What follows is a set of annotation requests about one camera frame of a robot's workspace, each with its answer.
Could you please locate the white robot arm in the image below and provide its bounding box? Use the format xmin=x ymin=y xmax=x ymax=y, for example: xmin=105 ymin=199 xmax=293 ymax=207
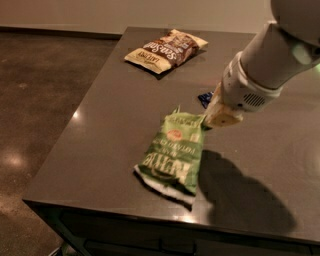
xmin=204 ymin=0 xmax=320 ymax=128

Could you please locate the green Kettle chip bag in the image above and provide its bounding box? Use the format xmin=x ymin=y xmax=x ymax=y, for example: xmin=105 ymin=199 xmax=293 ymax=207
xmin=134 ymin=107 xmax=205 ymax=207

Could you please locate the brown sea salt chip bag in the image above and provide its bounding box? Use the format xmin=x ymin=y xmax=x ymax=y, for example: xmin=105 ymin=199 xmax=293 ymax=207
xmin=124 ymin=29 xmax=208 ymax=74

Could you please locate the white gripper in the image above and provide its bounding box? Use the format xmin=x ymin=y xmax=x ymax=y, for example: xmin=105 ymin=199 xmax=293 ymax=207
xmin=203 ymin=52 xmax=282 ymax=129

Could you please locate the dark table frame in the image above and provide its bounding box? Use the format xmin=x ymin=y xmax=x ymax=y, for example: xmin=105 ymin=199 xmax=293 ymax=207
xmin=24 ymin=199 xmax=320 ymax=256

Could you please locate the blue rxbar wrapper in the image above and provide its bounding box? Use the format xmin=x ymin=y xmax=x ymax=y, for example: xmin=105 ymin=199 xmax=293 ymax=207
xmin=198 ymin=92 xmax=213 ymax=109

